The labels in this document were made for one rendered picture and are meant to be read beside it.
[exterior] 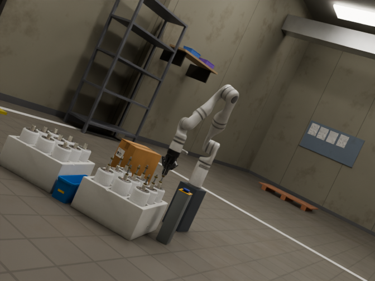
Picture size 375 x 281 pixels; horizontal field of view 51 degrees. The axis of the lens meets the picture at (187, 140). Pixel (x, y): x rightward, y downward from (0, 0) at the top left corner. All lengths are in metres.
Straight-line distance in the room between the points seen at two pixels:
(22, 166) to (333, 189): 8.77
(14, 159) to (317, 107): 9.14
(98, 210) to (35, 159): 0.48
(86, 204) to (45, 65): 3.09
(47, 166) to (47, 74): 2.89
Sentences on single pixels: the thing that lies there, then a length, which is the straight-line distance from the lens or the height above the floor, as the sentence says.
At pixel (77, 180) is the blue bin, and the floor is 0.09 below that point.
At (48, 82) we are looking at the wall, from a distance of 5.17.
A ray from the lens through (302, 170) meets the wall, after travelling 10.59.
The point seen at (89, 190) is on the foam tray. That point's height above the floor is 0.12.
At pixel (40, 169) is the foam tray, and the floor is 0.10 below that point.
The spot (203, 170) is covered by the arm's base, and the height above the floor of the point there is 0.43.
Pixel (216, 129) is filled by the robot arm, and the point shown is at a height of 0.71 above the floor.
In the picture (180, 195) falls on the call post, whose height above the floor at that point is 0.29.
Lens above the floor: 0.71
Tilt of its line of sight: 3 degrees down
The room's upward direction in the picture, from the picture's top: 25 degrees clockwise
